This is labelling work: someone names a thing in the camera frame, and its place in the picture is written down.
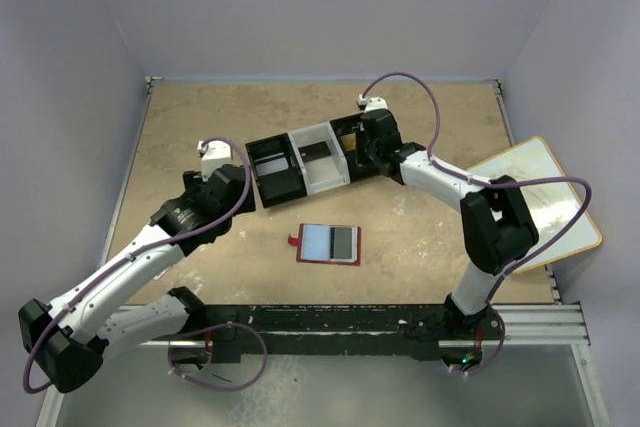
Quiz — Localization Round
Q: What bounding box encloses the dark grey card in holder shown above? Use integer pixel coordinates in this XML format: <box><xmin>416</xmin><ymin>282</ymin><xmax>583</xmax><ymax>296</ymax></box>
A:
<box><xmin>330</xmin><ymin>226</ymin><xmax>354</xmax><ymax>261</ymax></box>

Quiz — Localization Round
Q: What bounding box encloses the black card in tray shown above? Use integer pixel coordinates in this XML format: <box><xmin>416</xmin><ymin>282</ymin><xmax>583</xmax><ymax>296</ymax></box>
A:
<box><xmin>298</xmin><ymin>141</ymin><xmax>331</xmax><ymax>162</ymax></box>

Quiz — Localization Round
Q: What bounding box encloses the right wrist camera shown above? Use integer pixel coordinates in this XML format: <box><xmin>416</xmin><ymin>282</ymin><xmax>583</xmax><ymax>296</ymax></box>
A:
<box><xmin>357</xmin><ymin>94</ymin><xmax>388</xmax><ymax>114</ymax></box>

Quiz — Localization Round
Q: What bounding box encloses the purple cable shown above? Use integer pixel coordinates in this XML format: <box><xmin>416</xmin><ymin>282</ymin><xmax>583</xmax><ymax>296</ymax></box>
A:
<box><xmin>359</xmin><ymin>71</ymin><xmax>594</xmax><ymax>379</ymax></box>
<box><xmin>22</xmin><ymin>136</ymin><xmax>269</xmax><ymax>393</ymax></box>

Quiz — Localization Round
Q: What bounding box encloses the wooden framed whiteboard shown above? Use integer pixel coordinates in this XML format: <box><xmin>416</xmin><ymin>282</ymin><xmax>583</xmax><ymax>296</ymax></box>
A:
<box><xmin>469</xmin><ymin>137</ymin><xmax>602</xmax><ymax>274</ymax></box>

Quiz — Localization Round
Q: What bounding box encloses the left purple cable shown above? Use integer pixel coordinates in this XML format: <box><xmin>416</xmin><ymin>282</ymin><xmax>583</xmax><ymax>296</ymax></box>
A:
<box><xmin>22</xmin><ymin>136</ymin><xmax>269</xmax><ymax>393</ymax></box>

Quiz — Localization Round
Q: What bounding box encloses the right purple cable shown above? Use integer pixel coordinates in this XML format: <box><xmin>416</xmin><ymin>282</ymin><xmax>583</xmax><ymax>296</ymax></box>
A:
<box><xmin>359</xmin><ymin>71</ymin><xmax>594</xmax><ymax>379</ymax></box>

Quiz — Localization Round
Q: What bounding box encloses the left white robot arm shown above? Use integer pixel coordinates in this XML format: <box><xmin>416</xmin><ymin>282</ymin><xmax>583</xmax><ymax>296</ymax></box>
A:
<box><xmin>18</xmin><ymin>164</ymin><xmax>255</xmax><ymax>394</ymax></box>

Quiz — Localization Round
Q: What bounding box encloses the black white three-compartment tray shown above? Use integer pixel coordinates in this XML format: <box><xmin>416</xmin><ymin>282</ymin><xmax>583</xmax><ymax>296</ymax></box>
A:
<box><xmin>245</xmin><ymin>114</ymin><xmax>378</xmax><ymax>208</ymax></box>

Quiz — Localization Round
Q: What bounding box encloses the white card in tray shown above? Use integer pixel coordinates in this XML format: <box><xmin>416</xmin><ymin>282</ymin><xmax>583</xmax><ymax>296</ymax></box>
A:
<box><xmin>255</xmin><ymin>157</ymin><xmax>289</xmax><ymax>177</ymax></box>

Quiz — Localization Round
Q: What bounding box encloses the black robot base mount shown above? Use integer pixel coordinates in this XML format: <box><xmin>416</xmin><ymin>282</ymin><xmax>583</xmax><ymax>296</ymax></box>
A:
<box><xmin>169</xmin><ymin>287</ymin><xmax>504</xmax><ymax>366</ymax></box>

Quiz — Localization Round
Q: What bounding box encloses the red leather card holder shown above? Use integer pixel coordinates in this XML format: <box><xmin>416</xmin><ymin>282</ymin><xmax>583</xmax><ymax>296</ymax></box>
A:
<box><xmin>287</xmin><ymin>223</ymin><xmax>361</xmax><ymax>265</ymax></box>

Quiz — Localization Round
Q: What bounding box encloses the aluminium frame rail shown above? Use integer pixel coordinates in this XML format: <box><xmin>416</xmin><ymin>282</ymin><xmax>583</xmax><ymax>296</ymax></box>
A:
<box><xmin>34</xmin><ymin>271</ymin><xmax>611</xmax><ymax>427</ymax></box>

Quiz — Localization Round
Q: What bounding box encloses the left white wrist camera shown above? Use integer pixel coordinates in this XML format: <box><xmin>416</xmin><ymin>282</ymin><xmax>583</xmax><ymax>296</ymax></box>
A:
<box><xmin>197</xmin><ymin>140</ymin><xmax>233</xmax><ymax>182</ymax></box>

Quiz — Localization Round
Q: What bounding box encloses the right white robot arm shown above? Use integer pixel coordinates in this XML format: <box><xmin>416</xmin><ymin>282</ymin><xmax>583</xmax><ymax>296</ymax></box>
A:
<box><xmin>355</xmin><ymin>108</ymin><xmax>539</xmax><ymax>338</ymax></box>

